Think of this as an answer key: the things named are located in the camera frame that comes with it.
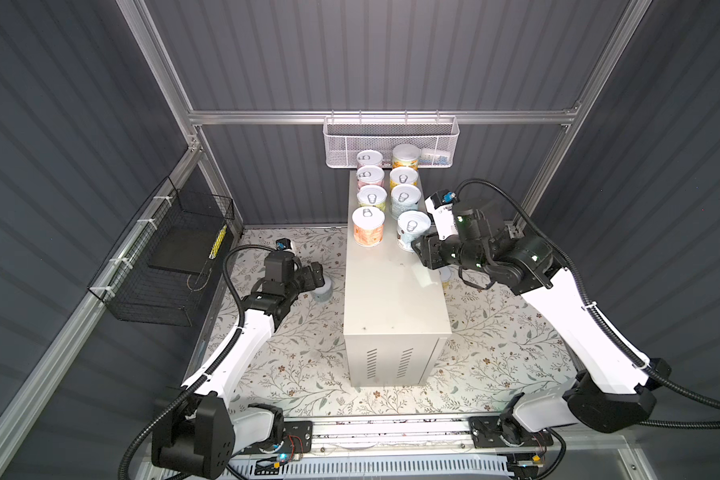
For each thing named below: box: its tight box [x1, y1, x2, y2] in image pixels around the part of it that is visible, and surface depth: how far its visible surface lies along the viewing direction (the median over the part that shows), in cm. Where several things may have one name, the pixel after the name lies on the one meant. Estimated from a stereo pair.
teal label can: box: [390, 184, 421, 219], surface depth 74 cm
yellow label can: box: [357, 185, 388, 211], surface depth 74 cm
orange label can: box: [392, 144, 421, 171], surface depth 81 cm
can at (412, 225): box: [397, 210, 432, 252], surface depth 67 cm
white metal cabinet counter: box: [343, 170, 452, 388], surface depth 62 cm
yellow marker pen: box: [208, 224, 228, 260], surface depth 79 cm
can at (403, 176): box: [390, 167, 419, 191], surface depth 78 cm
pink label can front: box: [356, 149, 384, 168], surface depth 84 cm
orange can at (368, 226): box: [352, 206, 386, 248], surface depth 69 cm
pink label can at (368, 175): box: [356, 165, 385, 191], surface depth 79 cm
